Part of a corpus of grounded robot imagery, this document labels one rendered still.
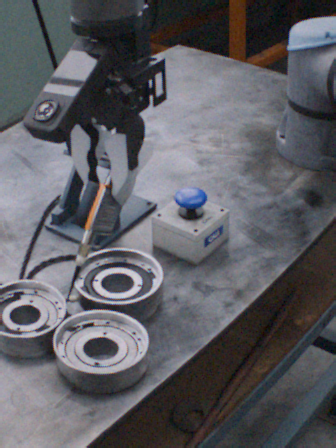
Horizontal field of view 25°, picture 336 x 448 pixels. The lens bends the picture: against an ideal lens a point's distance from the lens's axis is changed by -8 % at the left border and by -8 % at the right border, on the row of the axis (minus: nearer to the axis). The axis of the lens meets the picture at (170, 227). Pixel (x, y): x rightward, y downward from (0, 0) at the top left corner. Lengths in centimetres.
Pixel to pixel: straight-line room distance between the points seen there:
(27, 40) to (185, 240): 203
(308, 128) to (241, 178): 14
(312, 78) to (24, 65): 193
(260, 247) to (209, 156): 24
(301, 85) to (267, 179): 16
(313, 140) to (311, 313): 31
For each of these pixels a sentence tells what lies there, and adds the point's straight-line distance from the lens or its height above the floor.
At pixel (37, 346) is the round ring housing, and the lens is 86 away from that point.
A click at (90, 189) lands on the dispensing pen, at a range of 80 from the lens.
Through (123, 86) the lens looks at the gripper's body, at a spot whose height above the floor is 110.
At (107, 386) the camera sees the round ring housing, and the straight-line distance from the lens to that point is 81.
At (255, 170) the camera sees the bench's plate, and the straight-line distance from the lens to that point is 120.
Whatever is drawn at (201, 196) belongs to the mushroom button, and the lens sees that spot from 99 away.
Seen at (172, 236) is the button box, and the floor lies 83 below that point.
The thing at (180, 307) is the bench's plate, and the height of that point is 80.
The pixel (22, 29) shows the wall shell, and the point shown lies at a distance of 291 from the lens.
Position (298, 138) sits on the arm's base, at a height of 84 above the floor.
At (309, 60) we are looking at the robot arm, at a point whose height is 98.
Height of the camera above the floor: 140
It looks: 34 degrees down
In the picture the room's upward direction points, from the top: 1 degrees counter-clockwise
